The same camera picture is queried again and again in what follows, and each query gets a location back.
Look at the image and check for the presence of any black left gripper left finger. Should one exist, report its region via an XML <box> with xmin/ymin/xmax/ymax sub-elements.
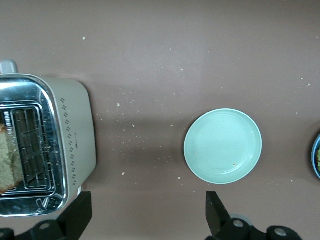
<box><xmin>0</xmin><ymin>191</ymin><xmax>93</xmax><ymax>240</ymax></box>

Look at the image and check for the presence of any green round plate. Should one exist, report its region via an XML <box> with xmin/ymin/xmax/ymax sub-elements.
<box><xmin>183</xmin><ymin>108</ymin><xmax>263</xmax><ymax>185</ymax></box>

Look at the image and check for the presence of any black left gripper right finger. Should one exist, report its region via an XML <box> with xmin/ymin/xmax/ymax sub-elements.
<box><xmin>205</xmin><ymin>191</ymin><xmax>302</xmax><ymax>240</ymax></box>

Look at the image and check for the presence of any blue round plate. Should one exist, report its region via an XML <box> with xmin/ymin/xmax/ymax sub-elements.
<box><xmin>311</xmin><ymin>133</ymin><xmax>320</xmax><ymax>180</ymax></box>

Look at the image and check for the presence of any dark crust bread slice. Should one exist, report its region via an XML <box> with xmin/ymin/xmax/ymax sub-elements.
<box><xmin>0</xmin><ymin>123</ymin><xmax>25</xmax><ymax>195</ymax></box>

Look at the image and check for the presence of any beige chrome toaster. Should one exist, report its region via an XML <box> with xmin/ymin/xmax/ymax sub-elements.
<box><xmin>0</xmin><ymin>59</ymin><xmax>98</xmax><ymax>217</ymax></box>

